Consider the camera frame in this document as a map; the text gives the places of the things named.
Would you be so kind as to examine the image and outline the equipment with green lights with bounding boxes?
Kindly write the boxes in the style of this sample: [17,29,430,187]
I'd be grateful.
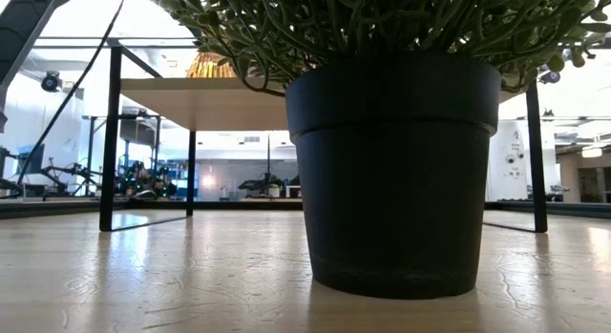
[116,154,176,200]

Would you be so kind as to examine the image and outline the black metal table frame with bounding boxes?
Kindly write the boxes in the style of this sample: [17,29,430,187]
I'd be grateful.
[0,198,611,220]

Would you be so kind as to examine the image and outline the amber ribbed glass candle holder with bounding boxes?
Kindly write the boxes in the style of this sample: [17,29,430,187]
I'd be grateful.
[185,52,239,79]

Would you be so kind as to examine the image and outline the computer monitor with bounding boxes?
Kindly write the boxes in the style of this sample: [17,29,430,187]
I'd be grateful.
[18,142,47,176]

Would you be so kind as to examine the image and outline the dark metal rack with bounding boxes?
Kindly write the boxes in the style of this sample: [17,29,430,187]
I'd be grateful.
[81,114,162,198]

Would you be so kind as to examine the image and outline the artificial green plant black pot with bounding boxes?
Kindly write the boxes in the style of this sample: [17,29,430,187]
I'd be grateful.
[152,0,611,301]

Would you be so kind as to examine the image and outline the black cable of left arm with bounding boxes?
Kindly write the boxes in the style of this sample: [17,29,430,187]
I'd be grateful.
[16,0,133,186]

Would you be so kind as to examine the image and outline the wooden shelf riser black legs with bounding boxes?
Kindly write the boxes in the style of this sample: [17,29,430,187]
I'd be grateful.
[98,44,549,234]

